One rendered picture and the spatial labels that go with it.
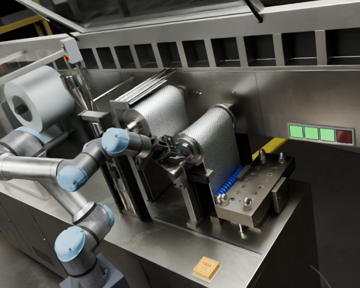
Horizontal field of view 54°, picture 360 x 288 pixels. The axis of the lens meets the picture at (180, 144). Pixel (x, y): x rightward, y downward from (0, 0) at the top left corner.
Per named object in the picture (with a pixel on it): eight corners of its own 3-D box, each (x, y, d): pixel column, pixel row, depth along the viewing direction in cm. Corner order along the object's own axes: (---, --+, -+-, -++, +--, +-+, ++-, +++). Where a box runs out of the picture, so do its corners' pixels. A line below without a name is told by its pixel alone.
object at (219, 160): (212, 198, 145) (202, 160, 137) (240, 166, 160) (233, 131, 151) (213, 198, 145) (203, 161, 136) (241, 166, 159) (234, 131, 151)
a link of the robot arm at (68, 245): (59, 272, 134) (44, 247, 127) (80, 246, 144) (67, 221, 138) (83, 278, 128) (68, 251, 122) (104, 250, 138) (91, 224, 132)
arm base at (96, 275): (82, 304, 131) (71, 286, 126) (66, 283, 142) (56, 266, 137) (116, 276, 138) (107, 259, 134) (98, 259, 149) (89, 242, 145)
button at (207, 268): (194, 274, 130) (192, 270, 128) (204, 260, 134) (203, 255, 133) (210, 281, 125) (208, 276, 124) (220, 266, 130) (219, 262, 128)
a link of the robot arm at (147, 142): (130, 160, 115) (124, 139, 118) (139, 162, 118) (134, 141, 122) (146, 150, 111) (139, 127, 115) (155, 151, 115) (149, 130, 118)
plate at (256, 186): (218, 217, 142) (214, 206, 139) (262, 162, 167) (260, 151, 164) (254, 228, 132) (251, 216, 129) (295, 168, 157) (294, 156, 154)
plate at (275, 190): (274, 212, 145) (271, 191, 140) (284, 197, 151) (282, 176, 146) (280, 214, 143) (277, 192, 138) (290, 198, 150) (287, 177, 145)
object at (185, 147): (191, 147, 132) (193, 163, 136) (194, 144, 134) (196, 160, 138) (175, 142, 137) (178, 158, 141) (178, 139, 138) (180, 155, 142)
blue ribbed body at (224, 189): (215, 199, 146) (214, 193, 144) (240, 170, 159) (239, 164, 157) (222, 202, 144) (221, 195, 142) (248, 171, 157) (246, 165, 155)
